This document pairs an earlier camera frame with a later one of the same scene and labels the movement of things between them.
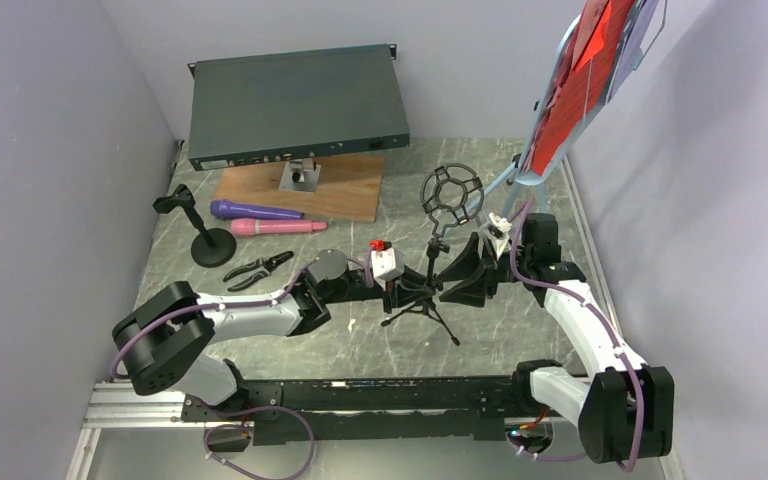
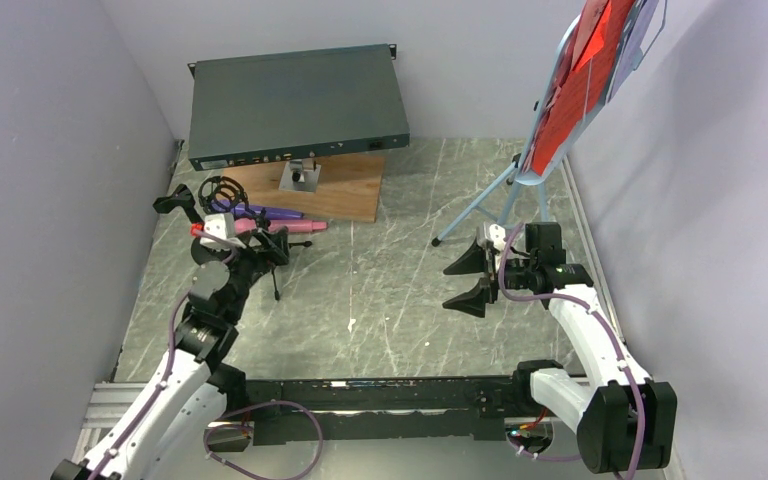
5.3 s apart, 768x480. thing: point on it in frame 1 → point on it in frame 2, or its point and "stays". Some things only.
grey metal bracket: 300,175 stays
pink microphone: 256,227 stays
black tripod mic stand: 451,193 → 219,193
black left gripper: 409,288 → 275,252
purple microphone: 229,209 stays
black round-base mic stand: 212,247 stays
